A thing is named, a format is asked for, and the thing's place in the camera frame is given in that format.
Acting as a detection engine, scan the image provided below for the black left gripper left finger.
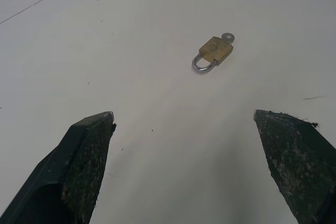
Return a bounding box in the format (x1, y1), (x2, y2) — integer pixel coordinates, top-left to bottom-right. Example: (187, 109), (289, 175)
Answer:
(0, 111), (118, 224)

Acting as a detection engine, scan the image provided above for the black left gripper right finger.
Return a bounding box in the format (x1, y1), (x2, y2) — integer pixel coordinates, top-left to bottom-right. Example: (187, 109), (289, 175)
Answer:
(253, 109), (336, 224)

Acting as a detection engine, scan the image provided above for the brass padlock with silver shackle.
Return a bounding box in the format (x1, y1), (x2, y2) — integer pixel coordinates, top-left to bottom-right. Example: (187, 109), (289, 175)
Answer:
(191, 36), (234, 73)

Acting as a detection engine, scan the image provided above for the small silver key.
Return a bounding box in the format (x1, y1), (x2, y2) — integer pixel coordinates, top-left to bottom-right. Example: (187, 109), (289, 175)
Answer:
(221, 32), (236, 44)

